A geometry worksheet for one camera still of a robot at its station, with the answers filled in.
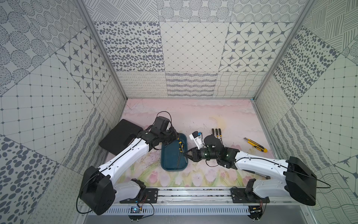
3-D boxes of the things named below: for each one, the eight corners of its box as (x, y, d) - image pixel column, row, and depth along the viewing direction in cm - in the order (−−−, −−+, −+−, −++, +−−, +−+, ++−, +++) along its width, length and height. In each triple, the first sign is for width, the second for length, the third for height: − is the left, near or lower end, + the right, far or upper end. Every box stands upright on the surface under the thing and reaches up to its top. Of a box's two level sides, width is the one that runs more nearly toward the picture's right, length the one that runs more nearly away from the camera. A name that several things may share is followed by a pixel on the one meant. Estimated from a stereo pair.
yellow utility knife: (242, 139, 99) (243, 138, 97) (244, 137, 100) (245, 135, 98) (265, 153, 92) (267, 152, 91) (266, 150, 94) (268, 149, 92)
